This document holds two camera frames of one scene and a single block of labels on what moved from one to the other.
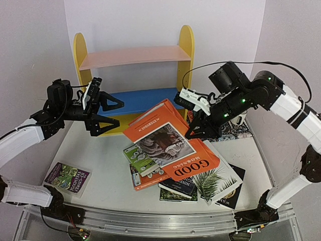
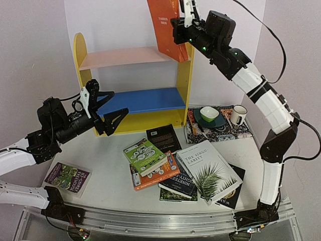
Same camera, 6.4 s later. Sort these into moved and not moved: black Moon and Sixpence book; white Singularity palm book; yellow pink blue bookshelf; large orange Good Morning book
Moved: large orange Good Morning book
Not moved: white Singularity palm book; black Moon and Sixpence book; yellow pink blue bookshelf
